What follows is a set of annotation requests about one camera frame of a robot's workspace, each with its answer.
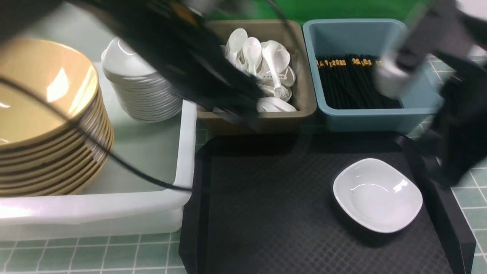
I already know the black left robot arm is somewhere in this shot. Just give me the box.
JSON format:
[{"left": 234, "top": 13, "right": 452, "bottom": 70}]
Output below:
[{"left": 70, "top": 0, "right": 263, "bottom": 131}]

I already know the black plastic serving tray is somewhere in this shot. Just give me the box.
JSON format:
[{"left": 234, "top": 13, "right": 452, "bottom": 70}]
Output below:
[{"left": 179, "top": 132, "right": 476, "bottom": 274}]

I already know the tan noodle bowl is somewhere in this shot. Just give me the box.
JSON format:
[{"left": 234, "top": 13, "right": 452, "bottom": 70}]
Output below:
[{"left": 0, "top": 38, "right": 99, "bottom": 150}]

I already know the stack of tan bowls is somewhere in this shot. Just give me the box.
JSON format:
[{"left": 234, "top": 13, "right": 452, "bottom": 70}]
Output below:
[{"left": 0, "top": 38, "right": 115, "bottom": 197}]

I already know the pile of white spoons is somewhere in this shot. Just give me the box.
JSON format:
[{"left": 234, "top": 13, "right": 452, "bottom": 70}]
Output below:
[{"left": 221, "top": 28, "right": 297, "bottom": 113}]

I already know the pile of black chopsticks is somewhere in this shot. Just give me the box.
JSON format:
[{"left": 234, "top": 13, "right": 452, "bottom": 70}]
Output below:
[{"left": 315, "top": 54, "right": 403, "bottom": 110}]

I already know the olive brown plastic bin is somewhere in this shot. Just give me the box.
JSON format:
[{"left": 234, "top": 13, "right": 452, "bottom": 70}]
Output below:
[{"left": 207, "top": 20, "right": 317, "bottom": 134}]

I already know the stack of white dishes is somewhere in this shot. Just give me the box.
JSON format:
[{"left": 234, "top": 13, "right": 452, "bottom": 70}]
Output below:
[{"left": 101, "top": 37, "right": 183, "bottom": 123}]

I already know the white small sauce dish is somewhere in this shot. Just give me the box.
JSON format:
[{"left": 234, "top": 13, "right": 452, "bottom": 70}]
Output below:
[{"left": 333, "top": 158, "right": 423, "bottom": 234}]

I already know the green cloth backdrop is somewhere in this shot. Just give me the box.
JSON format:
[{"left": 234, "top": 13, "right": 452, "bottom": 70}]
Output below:
[{"left": 209, "top": 0, "right": 431, "bottom": 24}]

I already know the white translucent plastic tub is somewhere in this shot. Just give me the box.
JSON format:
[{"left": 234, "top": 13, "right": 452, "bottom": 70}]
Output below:
[{"left": 1, "top": 4, "right": 197, "bottom": 241}]

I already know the blue plastic bin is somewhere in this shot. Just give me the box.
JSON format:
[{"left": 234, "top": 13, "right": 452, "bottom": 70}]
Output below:
[{"left": 302, "top": 19, "right": 442, "bottom": 134}]

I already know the white ceramic soup spoon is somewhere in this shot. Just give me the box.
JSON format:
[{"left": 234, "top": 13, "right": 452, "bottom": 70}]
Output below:
[{"left": 262, "top": 40, "right": 284, "bottom": 98}]

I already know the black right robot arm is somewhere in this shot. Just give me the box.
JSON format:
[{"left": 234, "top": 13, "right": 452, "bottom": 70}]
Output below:
[{"left": 375, "top": 0, "right": 487, "bottom": 187}]

